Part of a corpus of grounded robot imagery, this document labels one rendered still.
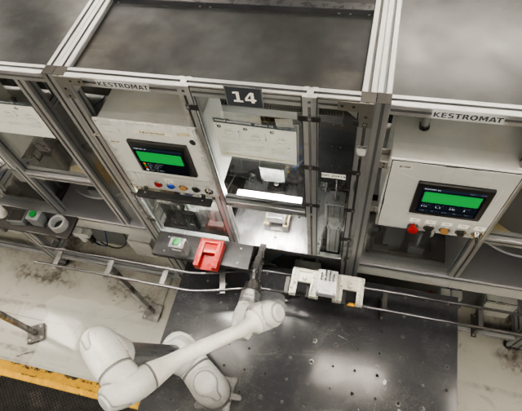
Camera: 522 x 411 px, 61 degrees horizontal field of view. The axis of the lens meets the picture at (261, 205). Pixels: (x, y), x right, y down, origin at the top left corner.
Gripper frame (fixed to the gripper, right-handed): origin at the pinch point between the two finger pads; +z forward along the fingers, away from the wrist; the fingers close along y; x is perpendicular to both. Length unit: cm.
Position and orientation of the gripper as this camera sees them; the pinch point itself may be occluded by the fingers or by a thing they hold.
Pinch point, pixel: (262, 250)
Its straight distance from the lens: 208.1
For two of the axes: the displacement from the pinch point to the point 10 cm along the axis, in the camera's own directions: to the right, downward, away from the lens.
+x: -9.7, -1.4, 2.0
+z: 2.3, -8.4, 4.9
